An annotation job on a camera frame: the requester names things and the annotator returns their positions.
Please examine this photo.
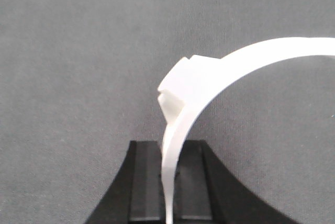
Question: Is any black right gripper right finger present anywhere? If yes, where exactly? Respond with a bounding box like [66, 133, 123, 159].
[173, 140, 294, 223]

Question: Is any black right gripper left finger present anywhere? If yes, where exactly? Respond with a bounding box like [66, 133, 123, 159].
[86, 141, 165, 223]

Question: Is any small white pipe clamp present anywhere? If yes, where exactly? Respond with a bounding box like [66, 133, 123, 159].
[158, 37, 334, 223]

